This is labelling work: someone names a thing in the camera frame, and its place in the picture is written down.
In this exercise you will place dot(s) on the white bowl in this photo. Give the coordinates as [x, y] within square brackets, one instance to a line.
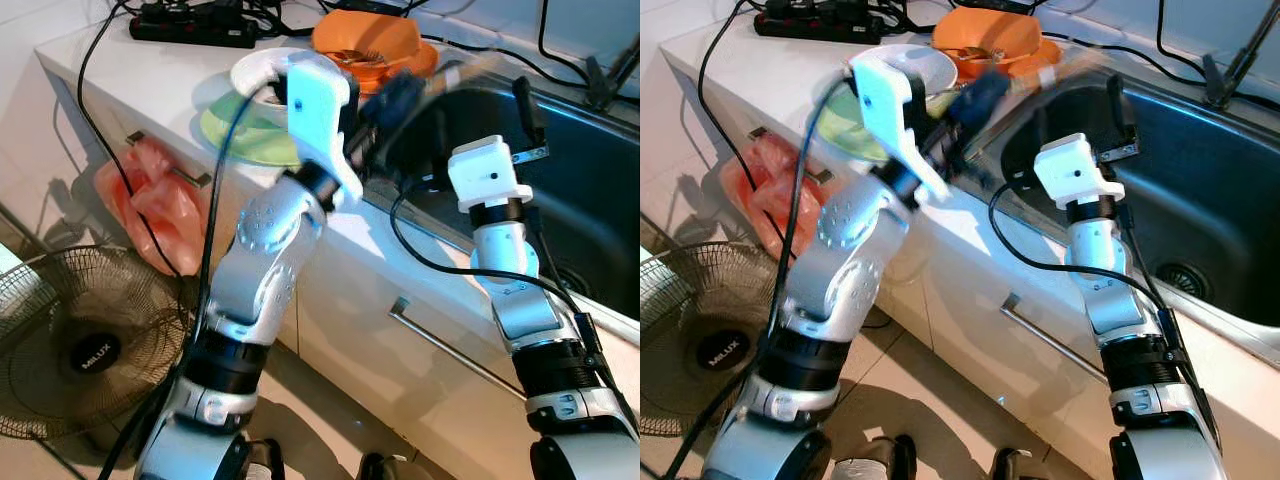
[930, 65]
[255, 65]

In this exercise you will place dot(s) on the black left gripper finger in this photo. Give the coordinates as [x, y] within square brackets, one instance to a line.
[968, 122]
[383, 128]
[402, 92]
[985, 90]

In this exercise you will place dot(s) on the orange plastic bowl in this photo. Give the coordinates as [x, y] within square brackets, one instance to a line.
[360, 30]
[980, 28]

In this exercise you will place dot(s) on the black power strip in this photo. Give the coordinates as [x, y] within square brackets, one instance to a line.
[810, 22]
[190, 28]

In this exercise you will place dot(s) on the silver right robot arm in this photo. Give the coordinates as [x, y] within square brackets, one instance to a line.
[520, 300]
[1115, 300]

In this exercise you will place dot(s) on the black robot right foot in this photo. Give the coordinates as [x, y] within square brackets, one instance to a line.
[385, 468]
[1010, 468]

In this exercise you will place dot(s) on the red plastic bag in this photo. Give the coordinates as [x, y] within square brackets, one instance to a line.
[765, 195]
[150, 200]

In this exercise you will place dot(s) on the stainless steel sink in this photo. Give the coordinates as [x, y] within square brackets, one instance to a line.
[1200, 180]
[590, 200]

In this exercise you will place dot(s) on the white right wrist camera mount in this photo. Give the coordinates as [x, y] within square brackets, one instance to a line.
[1075, 165]
[490, 170]

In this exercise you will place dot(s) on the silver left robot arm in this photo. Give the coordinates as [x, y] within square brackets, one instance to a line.
[840, 270]
[255, 270]

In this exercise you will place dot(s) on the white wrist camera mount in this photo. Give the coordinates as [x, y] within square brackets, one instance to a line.
[320, 110]
[890, 110]
[490, 170]
[1075, 165]

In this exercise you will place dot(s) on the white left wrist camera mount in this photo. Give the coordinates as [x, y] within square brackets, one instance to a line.
[320, 110]
[890, 110]

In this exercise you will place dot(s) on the green plastic plate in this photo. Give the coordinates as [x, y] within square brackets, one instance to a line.
[235, 135]
[845, 135]

